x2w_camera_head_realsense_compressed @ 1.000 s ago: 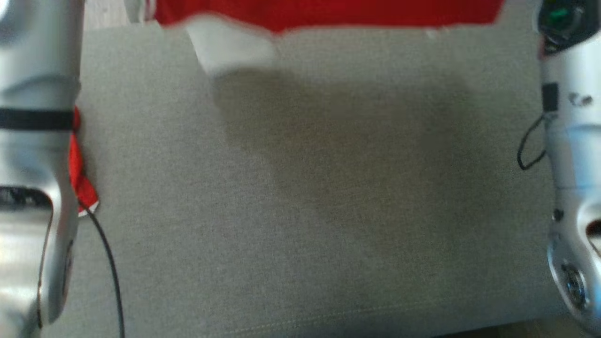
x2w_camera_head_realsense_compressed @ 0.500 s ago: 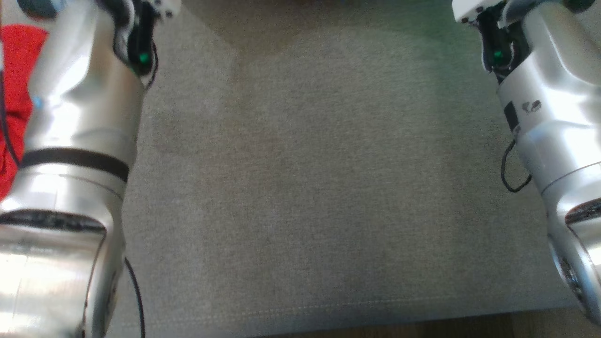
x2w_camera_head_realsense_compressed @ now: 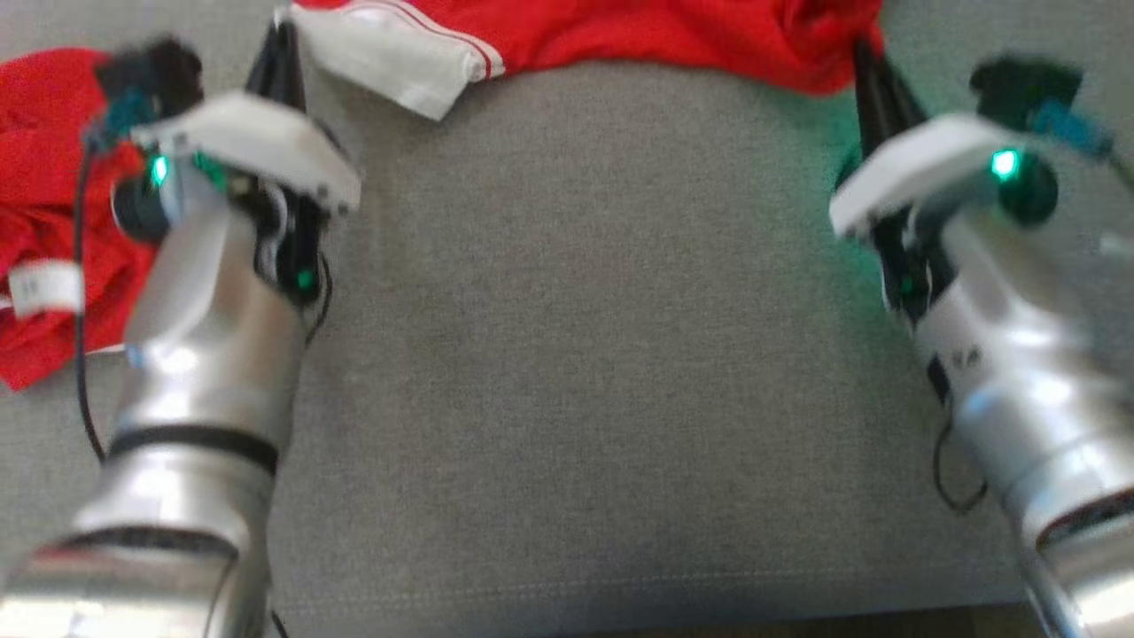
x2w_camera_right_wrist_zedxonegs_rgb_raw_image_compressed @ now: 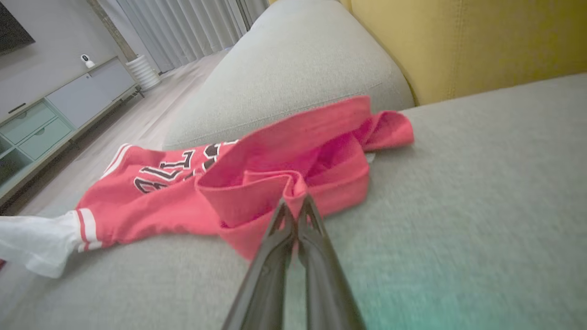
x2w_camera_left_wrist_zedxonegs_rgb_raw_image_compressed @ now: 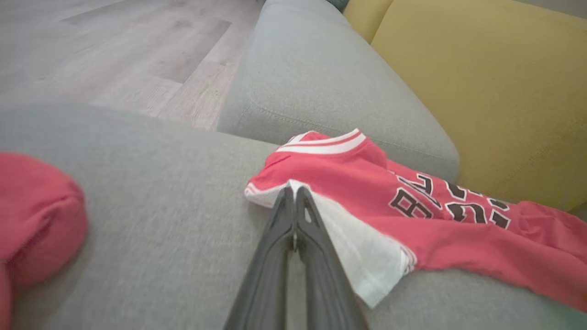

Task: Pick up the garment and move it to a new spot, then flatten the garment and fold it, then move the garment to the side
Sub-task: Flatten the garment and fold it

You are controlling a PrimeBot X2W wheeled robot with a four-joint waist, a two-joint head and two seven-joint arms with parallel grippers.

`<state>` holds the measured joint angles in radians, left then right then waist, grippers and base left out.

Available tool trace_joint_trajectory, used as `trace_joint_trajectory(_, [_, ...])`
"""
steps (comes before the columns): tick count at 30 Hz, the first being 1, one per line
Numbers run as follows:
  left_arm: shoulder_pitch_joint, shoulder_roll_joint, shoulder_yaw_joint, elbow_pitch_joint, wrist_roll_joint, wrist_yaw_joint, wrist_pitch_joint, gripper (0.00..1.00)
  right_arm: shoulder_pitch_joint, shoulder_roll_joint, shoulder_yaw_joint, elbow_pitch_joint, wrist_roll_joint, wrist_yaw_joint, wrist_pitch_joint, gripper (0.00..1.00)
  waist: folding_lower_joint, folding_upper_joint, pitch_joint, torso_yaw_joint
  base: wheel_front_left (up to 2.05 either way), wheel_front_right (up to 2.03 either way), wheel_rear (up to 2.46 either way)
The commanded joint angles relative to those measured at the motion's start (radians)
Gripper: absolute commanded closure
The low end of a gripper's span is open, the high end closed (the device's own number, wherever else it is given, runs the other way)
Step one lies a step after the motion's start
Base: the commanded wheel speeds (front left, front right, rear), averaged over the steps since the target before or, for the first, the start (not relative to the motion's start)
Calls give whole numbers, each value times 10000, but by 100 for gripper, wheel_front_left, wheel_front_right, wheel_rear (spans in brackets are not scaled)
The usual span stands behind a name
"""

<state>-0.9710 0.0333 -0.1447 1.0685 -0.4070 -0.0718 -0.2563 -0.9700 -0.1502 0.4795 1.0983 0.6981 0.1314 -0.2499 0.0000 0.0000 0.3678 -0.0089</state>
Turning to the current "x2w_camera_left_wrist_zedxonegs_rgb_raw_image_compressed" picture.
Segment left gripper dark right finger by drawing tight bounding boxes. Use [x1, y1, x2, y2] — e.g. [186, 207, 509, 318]
[296, 186, 369, 330]

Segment red jersey with black lettering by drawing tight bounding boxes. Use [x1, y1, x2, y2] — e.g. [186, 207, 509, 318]
[244, 129, 587, 312]

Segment grey sofa cushion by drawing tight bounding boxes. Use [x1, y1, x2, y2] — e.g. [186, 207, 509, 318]
[218, 0, 460, 184]

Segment red shorts with white trim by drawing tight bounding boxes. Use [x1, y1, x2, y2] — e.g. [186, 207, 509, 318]
[0, 152, 89, 330]

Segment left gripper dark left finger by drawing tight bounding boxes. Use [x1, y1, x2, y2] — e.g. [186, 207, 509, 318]
[224, 186, 294, 330]

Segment yellow sofa cushion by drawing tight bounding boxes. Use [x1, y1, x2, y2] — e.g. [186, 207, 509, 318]
[344, 0, 587, 211]

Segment grey sofa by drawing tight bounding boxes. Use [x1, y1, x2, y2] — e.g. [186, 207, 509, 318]
[0, 103, 587, 330]

